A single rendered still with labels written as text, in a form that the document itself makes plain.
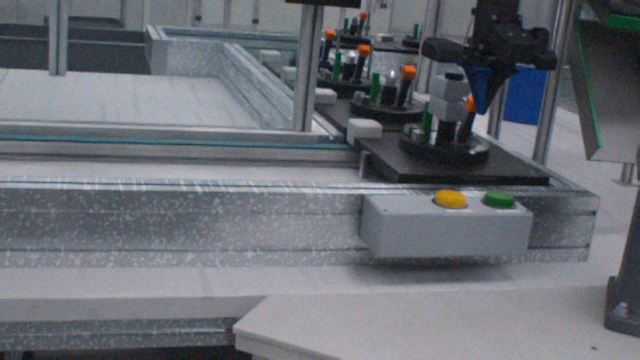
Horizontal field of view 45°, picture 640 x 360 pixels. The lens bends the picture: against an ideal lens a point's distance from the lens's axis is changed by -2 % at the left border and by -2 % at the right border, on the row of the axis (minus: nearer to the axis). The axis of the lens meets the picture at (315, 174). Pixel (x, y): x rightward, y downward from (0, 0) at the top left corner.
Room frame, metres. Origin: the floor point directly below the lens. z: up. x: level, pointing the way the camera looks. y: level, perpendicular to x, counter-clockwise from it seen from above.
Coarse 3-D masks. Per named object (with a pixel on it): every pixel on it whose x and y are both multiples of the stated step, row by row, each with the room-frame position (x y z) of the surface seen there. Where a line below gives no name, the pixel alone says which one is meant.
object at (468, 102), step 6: (468, 96) 1.11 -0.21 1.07; (462, 102) 1.13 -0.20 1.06; (468, 102) 1.11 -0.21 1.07; (468, 108) 1.11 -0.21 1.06; (474, 108) 1.10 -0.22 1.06; (468, 114) 1.11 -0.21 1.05; (474, 114) 1.11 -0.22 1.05; (462, 120) 1.13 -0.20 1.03; (468, 120) 1.12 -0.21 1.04; (462, 126) 1.12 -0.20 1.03; (468, 126) 1.12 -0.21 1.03; (462, 132) 1.12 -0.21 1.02; (468, 132) 1.12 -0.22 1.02; (456, 138) 1.13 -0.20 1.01; (462, 138) 1.13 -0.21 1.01
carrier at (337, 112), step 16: (416, 64) 1.47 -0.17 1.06; (320, 96) 1.47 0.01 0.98; (336, 96) 1.48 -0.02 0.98; (384, 96) 1.42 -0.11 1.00; (320, 112) 1.42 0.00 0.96; (336, 112) 1.40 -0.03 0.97; (352, 112) 1.40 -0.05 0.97; (368, 112) 1.37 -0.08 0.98; (384, 112) 1.36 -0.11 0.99; (400, 112) 1.36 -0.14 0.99; (416, 112) 1.38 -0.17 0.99; (384, 128) 1.31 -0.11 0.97; (400, 128) 1.32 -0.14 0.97; (432, 128) 1.35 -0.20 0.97
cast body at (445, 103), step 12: (444, 72) 1.19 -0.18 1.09; (456, 72) 1.19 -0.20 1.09; (444, 84) 1.16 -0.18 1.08; (456, 84) 1.17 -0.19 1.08; (468, 84) 1.17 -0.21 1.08; (432, 96) 1.20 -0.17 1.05; (444, 96) 1.16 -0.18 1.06; (456, 96) 1.17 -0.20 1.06; (432, 108) 1.19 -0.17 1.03; (444, 108) 1.15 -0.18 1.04; (456, 108) 1.15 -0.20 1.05; (444, 120) 1.15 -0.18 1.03; (456, 120) 1.15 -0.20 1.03
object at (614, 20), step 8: (592, 0) 1.24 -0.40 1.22; (600, 0) 1.21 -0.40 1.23; (592, 8) 1.23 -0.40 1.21; (600, 8) 1.20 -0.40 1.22; (600, 16) 1.20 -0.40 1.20; (608, 16) 1.17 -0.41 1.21; (616, 16) 1.17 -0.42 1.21; (624, 16) 1.17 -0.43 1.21; (608, 24) 1.18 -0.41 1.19; (616, 24) 1.18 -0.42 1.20; (624, 24) 1.18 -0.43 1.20; (632, 24) 1.18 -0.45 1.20; (632, 32) 1.18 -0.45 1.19
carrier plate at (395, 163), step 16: (368, 144) 1.18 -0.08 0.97; (384, 144) 1.19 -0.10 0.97; (384, 160) 1.10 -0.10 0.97; (400, 160) 1.11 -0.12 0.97; (416, 160) 1.12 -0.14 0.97; (496, 160) 1.17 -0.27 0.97; (512, 160) 1.18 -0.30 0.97; (400, 176) 1.04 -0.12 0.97; (416, 176) 1.04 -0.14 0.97; (432, 176) 1.05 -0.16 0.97; (448, 176) 1.06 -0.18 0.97; (464, 176) 1.06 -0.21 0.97; (480, 176) 1.07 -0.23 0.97; (496, 176) 1.08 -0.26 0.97; (512, 176) 1.09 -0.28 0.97; (528, 176) 1.10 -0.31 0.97; (544, 176) 1.10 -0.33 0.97
